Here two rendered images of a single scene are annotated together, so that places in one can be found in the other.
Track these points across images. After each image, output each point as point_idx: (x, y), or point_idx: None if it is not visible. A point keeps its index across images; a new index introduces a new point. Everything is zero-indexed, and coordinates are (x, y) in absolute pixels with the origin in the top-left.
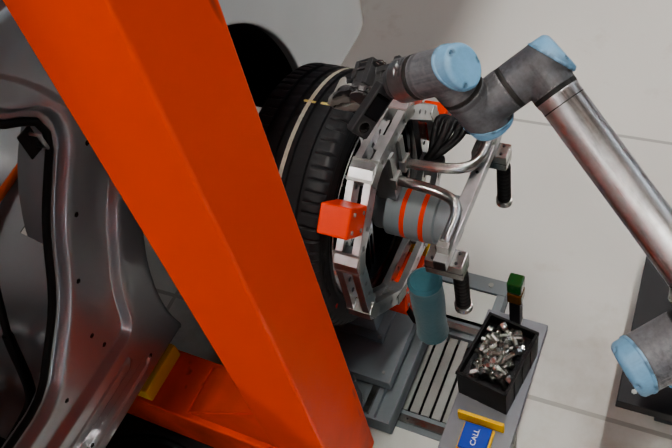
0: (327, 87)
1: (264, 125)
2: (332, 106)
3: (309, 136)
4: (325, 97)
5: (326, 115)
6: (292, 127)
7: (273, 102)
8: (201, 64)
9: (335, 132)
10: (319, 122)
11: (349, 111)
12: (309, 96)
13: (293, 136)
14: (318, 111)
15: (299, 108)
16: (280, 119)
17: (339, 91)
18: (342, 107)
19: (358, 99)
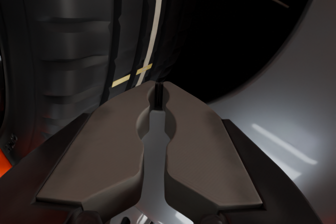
0: None
1: None
2: (165, 83)
3: None
4: (123, 90)
5: (114, 56)
6: None
7: (181, 39)
8: None
9: (79, 12)
10: (124, 30)
11: (69, 95)
12: (144, 76)
13: None
14: (131, 56)
15: (156, 46)
16: (177, 11)
17: (309, 205)
18: (141, 103)
19: None
